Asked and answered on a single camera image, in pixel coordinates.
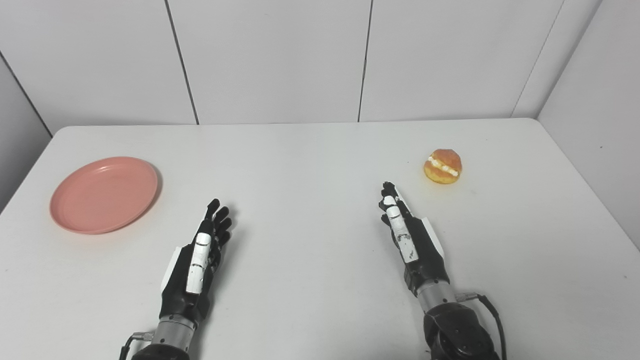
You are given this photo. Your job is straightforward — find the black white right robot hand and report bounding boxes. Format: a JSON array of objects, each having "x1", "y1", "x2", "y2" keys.
[{"x1": 379, "y1": 181, "x2": 451, "y2": 297}]

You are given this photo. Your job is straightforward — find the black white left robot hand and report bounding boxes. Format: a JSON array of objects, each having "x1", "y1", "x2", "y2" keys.
[{"x1": 159, "y1": 198, "x2": 234, "y2": 325}]

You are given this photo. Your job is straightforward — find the cream puff pastry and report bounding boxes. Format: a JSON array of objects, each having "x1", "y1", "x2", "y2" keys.
[{"x1": 424, "y1": 148, "x2": 463, "y2": 185}]

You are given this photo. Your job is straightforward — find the pink round plate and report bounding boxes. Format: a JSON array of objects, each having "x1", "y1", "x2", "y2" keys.
[{"x1": 49, "y1": 156, "x2": 159, "y2": 235}]

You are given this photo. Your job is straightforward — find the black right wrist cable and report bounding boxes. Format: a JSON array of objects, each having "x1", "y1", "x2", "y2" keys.
[{"x1": 456, "y1": 292, "x2": 507, "y2": 360}]

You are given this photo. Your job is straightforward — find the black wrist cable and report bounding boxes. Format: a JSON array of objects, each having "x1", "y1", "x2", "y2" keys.
[
  {"x1": 119, "y1": 331, "x2": 156, "y2": 360},
  {"x1": 456, "y1": 292, "x2": 507, "y2": 360}
]

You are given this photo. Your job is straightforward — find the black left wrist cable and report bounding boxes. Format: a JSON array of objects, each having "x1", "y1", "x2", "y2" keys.
[{"x1": 119, "y1": 331, "x2": 156, "y2": 360}]

